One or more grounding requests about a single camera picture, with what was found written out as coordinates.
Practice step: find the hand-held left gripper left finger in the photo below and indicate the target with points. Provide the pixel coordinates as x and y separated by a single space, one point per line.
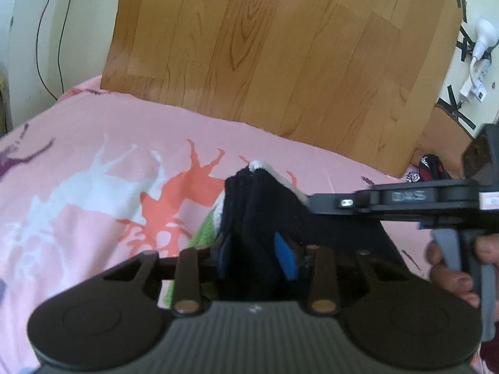
224 255

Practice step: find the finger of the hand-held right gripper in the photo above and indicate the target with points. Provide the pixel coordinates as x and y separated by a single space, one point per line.
335 202

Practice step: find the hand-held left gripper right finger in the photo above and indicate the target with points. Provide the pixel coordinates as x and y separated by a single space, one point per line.
286 257

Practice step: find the green knitted sweater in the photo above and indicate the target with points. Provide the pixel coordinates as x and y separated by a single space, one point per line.
204 237

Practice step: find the person's right hand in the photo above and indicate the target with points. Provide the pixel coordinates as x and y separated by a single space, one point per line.
452 280

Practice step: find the black red patterned garment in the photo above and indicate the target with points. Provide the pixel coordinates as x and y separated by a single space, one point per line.
427 171

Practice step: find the small wooden headboard panel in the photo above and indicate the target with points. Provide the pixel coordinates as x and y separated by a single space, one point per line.
442 140

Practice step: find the black tape cross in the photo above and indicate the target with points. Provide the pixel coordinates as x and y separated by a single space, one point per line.
466 45
456 107

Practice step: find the pink printed bedsheet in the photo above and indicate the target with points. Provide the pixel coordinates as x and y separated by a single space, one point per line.
97 171

